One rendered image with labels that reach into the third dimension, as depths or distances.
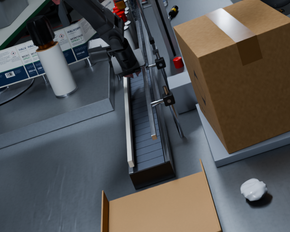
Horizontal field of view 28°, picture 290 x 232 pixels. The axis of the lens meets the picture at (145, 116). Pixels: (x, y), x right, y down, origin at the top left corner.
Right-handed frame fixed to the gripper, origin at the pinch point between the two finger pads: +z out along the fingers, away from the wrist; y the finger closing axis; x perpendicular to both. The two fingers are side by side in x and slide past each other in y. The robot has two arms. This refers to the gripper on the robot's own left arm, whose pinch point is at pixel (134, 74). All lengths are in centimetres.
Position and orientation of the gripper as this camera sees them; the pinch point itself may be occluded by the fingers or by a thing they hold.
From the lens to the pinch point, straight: 193.2
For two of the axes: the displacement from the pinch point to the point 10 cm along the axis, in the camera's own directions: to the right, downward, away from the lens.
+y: -9.5, 3.1, 1.0
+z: 2.2, 4.0, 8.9
